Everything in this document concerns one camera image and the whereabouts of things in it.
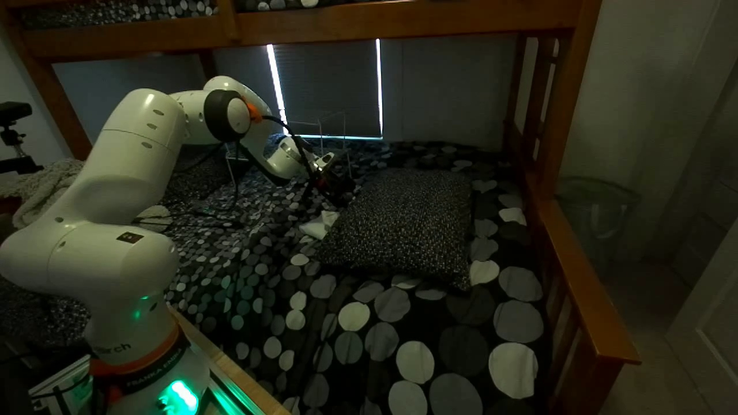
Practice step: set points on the dark window blind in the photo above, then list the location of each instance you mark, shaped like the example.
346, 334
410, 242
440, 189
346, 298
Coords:
449, 87

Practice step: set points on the wooden bunk bed frame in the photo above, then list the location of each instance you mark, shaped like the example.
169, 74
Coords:
598, 342

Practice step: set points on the black camera tripod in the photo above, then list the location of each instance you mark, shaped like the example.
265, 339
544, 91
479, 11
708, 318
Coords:
20, 161

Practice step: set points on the white wire rack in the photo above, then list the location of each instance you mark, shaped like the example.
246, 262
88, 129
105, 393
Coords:
323, 129

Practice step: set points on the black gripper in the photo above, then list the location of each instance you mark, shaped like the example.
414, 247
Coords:
332, 176

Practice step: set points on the green wire waste basket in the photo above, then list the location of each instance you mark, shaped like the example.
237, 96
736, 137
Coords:
596, 211

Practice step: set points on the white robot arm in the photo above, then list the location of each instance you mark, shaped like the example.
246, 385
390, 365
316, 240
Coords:
88, 242

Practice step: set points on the black white-dotted pillow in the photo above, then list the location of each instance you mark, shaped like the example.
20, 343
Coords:
410, 221

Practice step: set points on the upper bunk spotted mattress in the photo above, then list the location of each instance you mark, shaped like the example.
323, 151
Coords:
106, 11

